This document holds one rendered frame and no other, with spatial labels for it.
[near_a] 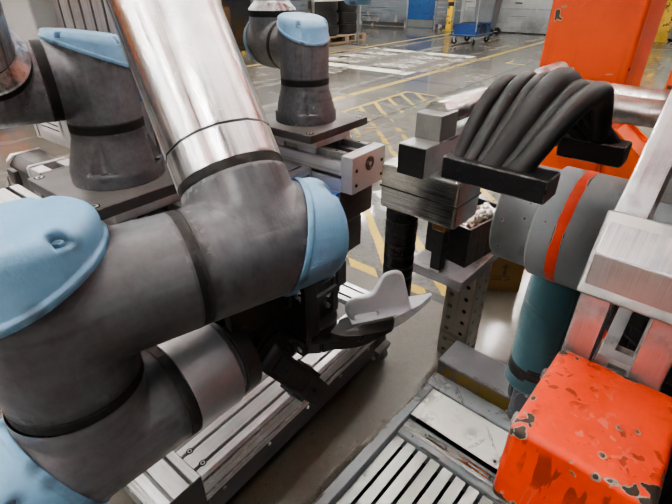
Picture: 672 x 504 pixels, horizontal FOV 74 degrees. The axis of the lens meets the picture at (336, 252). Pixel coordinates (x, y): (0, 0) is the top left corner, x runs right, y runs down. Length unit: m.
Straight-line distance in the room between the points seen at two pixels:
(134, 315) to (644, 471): 0.28
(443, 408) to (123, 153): 1.04
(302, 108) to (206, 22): 0.78
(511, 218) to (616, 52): 0.51
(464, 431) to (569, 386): 1.02
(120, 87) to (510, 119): 0.59
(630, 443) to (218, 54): 0.34
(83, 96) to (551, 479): 0.74
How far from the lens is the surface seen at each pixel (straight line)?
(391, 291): 0.42
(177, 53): 0.32
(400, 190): 0.47
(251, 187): 0.28
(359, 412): 1.43
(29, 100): 0.79
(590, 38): 1.02
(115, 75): 0.80
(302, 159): 1.12
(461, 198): 0.44
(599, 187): 0.57
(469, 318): 1.50
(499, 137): 0.40
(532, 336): 0.81
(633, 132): 1.14
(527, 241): 0.57
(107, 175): 0.81
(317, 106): 1.11
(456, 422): 1.35
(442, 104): 0.45
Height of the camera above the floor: 1.10
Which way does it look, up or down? 31 degrees down
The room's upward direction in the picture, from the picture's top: straight up
